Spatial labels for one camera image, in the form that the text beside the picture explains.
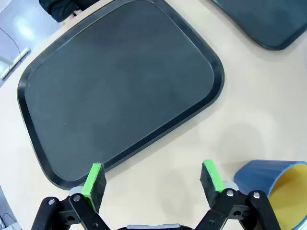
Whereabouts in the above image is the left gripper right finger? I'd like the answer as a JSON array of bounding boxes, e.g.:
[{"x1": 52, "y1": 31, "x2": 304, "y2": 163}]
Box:
[{"x1": 195, "y1": 159, "x2": 282, "y2": 230}]

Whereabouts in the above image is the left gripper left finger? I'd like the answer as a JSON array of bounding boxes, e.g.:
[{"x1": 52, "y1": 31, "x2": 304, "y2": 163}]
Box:
[{"x1": 30, "y1": 162, "x2": 111, "y2": 230}]

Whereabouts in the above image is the blue mug yellow inside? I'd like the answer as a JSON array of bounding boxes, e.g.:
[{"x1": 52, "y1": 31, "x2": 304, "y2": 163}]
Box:
[{"x1": 234, "y1": 160, "x2": 307, "y2": 230}]

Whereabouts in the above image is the black plastic serving tray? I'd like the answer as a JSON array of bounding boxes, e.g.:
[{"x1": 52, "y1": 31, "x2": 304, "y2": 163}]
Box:
[
  {"x1": 211, "y1": 0, "x2": 307, "y2": 51},
  {"x1": 17, "y1": 0, "x2": 225, "y2": 191}
]

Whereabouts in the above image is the white power strip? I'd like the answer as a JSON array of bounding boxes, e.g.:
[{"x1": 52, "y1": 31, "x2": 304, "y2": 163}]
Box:
[{"x1": 1, "y1": 47, "x2": 31, "y2": 80}]

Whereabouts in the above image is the person in black shirt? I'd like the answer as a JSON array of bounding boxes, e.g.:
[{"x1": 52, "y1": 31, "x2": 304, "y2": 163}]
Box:
[{"x1": 38, "y1": 0, "x2": 83, "y2": 23}]

